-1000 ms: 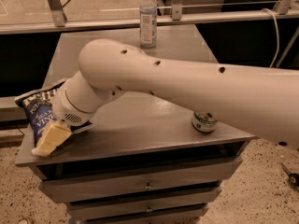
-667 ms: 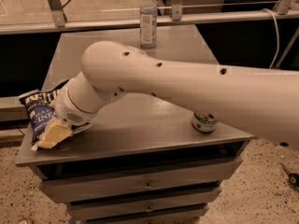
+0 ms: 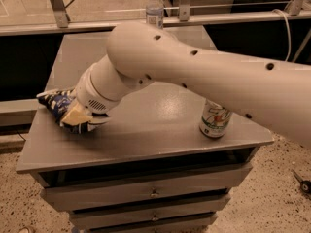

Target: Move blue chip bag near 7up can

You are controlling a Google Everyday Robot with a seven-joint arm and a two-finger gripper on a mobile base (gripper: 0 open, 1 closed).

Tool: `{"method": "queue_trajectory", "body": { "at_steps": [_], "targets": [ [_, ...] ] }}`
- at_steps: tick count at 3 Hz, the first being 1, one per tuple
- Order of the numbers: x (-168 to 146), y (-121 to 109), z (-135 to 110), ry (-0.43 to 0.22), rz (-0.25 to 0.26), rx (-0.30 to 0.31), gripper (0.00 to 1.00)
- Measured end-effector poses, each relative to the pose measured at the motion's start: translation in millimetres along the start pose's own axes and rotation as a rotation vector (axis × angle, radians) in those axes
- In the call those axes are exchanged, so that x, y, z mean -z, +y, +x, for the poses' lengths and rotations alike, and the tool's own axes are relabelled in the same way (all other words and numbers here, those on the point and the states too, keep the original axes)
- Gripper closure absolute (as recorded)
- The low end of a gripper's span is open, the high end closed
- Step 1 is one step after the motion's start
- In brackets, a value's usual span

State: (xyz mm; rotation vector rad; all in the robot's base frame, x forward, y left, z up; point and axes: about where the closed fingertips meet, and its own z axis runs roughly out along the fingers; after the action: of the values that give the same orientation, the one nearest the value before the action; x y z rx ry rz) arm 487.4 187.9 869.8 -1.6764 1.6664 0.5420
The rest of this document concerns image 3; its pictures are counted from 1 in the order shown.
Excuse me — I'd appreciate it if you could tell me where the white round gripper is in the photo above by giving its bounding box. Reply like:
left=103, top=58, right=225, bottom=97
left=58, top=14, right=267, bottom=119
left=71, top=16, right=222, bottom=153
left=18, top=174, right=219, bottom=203
left=60, top=65, right=119, bottom=126

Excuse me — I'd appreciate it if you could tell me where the blue potato chip bag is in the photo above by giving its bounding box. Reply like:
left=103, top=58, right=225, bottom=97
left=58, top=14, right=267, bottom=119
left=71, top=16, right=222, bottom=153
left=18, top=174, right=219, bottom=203
left=36, top=87, right=111, bottom=135

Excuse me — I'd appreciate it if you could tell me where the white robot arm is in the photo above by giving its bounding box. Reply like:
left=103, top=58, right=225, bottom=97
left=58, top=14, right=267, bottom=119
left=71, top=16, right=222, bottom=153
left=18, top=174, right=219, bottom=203
left=61, top=22, right=311, bottom=148

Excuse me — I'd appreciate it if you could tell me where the green white 7up can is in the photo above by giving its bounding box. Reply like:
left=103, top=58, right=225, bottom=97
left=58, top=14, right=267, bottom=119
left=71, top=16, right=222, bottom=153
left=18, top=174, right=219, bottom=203
left=199, top=100, right=232, bottom=138

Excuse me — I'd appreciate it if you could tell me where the grey drawer cabinet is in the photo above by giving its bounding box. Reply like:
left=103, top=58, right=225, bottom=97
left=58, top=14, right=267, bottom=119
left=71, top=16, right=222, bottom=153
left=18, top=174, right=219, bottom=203
left=15, top=25, right=275, bottom=233

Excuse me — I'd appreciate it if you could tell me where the clear plastic water bottle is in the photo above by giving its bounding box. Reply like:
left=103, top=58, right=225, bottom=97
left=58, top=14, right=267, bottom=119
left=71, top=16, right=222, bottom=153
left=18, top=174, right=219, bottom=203
left=146, top=0, right=164, bottom=29

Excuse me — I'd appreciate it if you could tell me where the black caster wheel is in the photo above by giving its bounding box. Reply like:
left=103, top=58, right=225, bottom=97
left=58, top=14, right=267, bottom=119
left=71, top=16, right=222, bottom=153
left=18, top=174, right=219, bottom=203
left=293, top=170, right=311, bottom=194

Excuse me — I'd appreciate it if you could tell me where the metal guard rail frame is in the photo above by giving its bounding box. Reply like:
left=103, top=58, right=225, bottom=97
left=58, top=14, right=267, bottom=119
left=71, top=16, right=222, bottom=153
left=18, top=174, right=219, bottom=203
left=0, top=0, right=311, bottom=37

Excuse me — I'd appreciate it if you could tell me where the white cable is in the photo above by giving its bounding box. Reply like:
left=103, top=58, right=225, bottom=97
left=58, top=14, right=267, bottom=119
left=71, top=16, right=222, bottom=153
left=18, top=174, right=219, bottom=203
left=271, top=8, right=293, bottom=63

